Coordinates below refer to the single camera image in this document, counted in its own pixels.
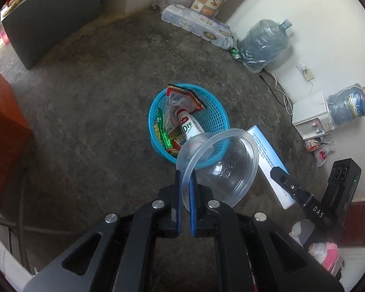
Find clear plastic bowl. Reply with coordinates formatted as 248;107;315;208
176;128;259;210

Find green snack packet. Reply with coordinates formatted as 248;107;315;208
154;108;184;158

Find blue plastic mesh trash basket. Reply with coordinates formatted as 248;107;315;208
147;83;230;165

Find white water dispenser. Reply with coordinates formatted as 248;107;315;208
292;92;335;140

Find blue white medicine box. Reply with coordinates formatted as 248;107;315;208
247;125;295;210

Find white gloved right hand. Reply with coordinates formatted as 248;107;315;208
289;219;328;264

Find water jug on dispenser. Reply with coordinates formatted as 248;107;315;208
326;84;365;127

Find snack wrappers beside dispenser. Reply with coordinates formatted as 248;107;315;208
304;137;336;167

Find floral plastic tablecloth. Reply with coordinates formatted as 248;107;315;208
0;240;33;291

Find red wooden furniture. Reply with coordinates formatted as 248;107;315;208
0;74;32;195

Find green drink can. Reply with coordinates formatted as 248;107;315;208
230;47;242;63

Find toilet paper roll pack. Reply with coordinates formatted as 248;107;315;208
161;3;236;50

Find pink plastic bag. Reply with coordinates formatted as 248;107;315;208
322;243;343;276

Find red white snack wrapper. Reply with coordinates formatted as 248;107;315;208
163;84;206;134

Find white drink bottle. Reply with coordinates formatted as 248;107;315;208
177;109;205;141

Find white power cable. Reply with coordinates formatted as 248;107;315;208
260;68;294;116

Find dark grey cabinet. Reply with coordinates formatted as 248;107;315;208
2;0;101;70

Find empty blue water jug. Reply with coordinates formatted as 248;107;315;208
237;19;293;74

